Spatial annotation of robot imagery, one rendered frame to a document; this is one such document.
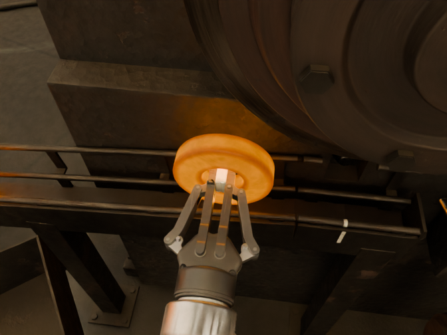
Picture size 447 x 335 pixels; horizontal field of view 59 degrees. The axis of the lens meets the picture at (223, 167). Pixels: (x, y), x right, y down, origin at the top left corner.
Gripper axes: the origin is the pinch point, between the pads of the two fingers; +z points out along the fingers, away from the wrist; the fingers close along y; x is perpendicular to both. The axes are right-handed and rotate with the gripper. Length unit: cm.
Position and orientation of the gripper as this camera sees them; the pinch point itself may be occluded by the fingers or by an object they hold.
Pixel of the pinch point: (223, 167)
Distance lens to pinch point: 58.8
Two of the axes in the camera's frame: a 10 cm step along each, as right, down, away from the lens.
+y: 9.9, 1.0, -0.7
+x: -0.1, -5.5, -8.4
